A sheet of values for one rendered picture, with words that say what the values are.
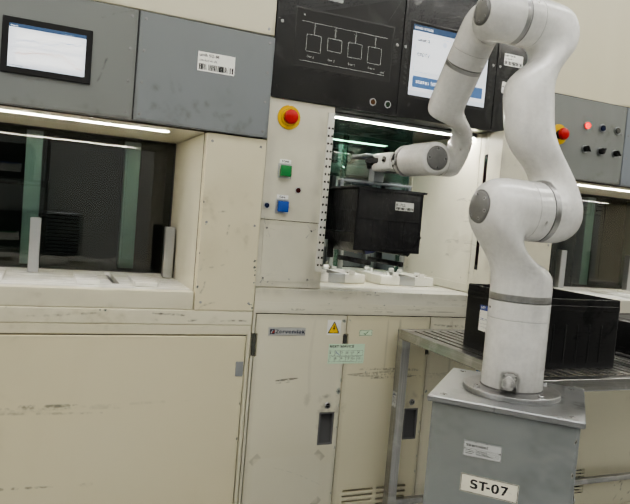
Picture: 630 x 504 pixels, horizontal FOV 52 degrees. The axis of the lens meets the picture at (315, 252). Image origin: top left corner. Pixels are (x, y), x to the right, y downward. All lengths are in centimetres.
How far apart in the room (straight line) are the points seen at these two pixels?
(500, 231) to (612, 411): 152
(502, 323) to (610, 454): 149
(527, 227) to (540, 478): 46
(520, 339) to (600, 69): 142
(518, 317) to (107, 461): 111
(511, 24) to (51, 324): 126
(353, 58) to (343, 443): 114
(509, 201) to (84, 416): 117
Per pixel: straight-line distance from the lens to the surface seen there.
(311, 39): 189
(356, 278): 214
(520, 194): 126
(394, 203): 182
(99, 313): 173
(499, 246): 127
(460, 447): 128
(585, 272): 310
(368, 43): 196
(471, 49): 156
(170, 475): 188
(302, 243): 184
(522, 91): 135
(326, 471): 203
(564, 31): 144
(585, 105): 243
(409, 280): 224
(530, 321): 130
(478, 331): 177
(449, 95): 159
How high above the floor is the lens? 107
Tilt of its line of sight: 3 degrees down
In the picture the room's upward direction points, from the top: 5 degrees clockwise
